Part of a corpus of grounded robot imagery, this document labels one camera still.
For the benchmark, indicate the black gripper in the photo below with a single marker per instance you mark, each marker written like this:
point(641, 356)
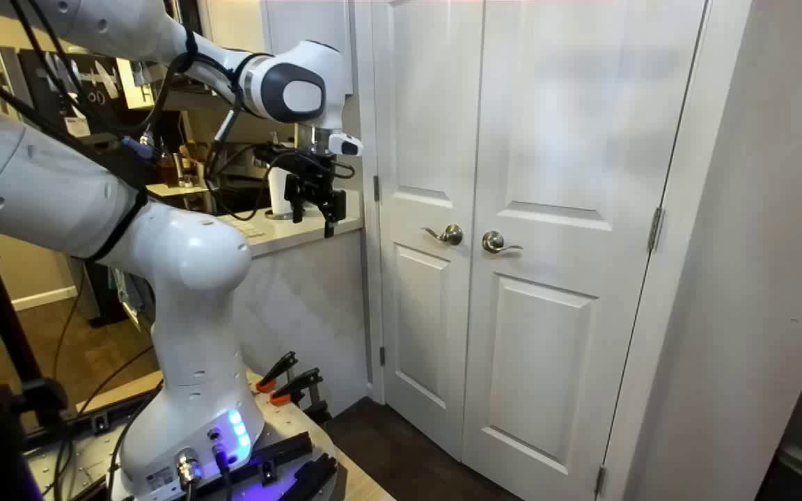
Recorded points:
point(314, 174)

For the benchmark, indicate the white panel door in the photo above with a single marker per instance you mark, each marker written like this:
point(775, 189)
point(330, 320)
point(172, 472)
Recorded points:
point(568, 352)
point(431, 111)

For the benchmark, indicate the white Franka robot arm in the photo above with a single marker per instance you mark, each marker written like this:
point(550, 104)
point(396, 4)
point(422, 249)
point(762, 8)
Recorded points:
point(187, 279)

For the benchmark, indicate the dark metal door hinge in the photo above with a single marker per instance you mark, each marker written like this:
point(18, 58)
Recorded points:
point(600, 480)
point(376, 186)
point(383, 353)
point(655, 229)

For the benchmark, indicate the stainless steel stove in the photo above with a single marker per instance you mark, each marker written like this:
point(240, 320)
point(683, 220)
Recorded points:
point(238, 195)

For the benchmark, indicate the white kitchen counter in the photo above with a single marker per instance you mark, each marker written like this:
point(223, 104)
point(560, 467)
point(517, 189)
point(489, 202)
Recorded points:
point(307, 306)

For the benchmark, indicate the black orange spring clamp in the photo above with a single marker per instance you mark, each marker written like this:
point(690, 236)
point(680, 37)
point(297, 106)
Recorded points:
point(277, 370)
point(297, 384)

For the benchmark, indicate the light wooden robot table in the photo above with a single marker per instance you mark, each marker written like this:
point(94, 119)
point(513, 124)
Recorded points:
point(304, 421)

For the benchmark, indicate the dark refrigerator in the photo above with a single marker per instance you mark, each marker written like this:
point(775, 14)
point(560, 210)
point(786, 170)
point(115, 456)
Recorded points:
point(99, 295)

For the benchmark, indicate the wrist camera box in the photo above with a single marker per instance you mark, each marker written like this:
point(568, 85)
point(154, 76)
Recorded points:
point(347, 144)

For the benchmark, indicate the black mounting bracket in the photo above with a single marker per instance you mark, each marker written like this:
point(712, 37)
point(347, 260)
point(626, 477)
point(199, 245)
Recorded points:
point(314, 474)
point(262, 456)

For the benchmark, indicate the grey metal base plate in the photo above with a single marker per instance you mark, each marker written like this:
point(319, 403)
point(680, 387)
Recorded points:
point(252, 492)

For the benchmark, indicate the white door frame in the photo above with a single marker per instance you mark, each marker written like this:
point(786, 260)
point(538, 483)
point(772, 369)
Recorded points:
point(649, 324)

